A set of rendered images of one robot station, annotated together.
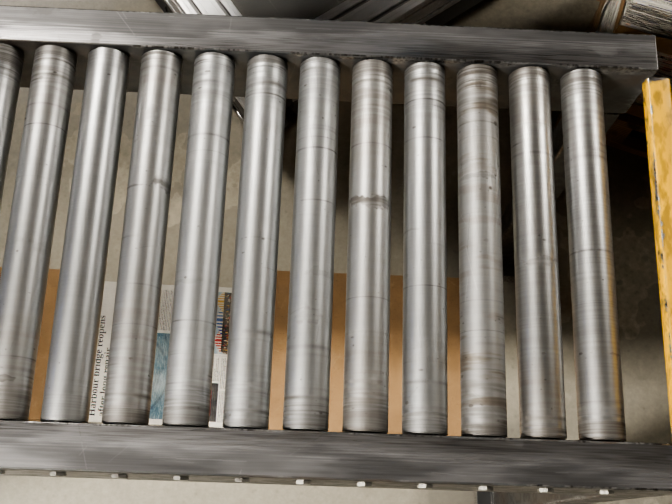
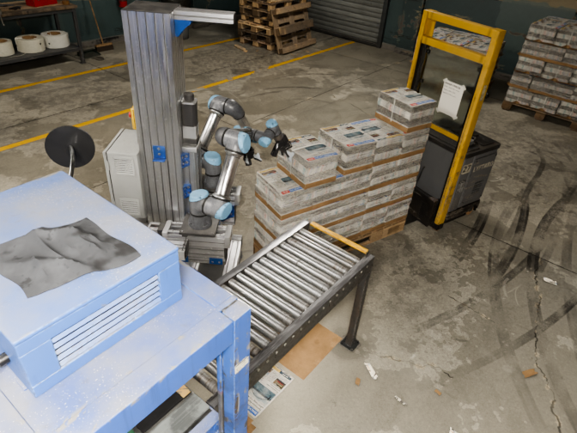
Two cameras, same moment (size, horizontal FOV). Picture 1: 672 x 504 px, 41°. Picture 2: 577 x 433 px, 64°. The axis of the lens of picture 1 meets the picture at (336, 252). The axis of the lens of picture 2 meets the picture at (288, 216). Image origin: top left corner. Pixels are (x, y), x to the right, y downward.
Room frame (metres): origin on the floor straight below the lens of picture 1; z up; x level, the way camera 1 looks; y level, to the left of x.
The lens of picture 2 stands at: (-0.90, 1.61, 2.57)
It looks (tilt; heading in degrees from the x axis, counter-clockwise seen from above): 35 degrees down; 310
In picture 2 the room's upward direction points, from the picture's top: 5 degrees clockwise
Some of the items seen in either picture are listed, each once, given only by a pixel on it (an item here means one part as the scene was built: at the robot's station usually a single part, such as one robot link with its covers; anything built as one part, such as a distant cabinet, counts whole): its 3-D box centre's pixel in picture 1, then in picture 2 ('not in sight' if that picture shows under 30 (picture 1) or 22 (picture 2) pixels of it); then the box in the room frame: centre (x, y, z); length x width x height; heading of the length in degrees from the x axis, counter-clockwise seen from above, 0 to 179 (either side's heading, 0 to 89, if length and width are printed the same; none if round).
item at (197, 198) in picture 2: not in sight; (200, 201); (1.02, 0.18, 0.98); 0.13 x 0.12 x 0.14; 16
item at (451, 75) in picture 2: not in sight; (445, 89); (0.68, -2.20, 1.28); 0.57 x 0.01 x 0.65; 167
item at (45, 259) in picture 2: not in sight; (58, 246); (0.13, 1.30, 1.78); 0.32 x 0.28 x 0.05; 4
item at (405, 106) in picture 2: not in sight; (391, 165); (0.79, -1.76, 0.65); 0.39 x 0.30 x 1.29; 167
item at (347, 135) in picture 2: not in sight; (347, 135); (0.93, -1.18, 1.06); 0.37 x 0.29 x 0.01; 165
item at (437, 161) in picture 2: not in sight; (445, 169); (0.60, -2.54, 0.40); 0.69 x 0.55 x 0.80; 167
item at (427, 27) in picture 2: not in sight; (408, 110); (1.00, -2.26, 0.97); 0.09 x 0.09 x 1.75; 77
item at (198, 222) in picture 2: not in sight; (199, 216); (1.03, 0.18, 0.87); 0.15 x 0.15 x 0.10
